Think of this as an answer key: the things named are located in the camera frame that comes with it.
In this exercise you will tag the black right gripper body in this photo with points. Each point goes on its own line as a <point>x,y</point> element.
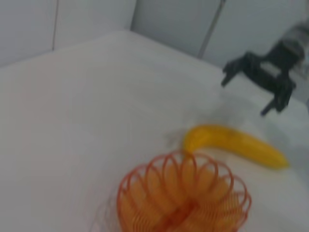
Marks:
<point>275,75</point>

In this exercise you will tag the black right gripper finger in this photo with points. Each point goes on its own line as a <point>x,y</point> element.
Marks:
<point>236,66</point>
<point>280,102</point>

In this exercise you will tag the yellow banana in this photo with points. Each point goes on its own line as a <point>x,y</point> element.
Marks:
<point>229,140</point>

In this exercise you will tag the orange plastic woven basket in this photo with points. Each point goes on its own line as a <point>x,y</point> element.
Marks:
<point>169,193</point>

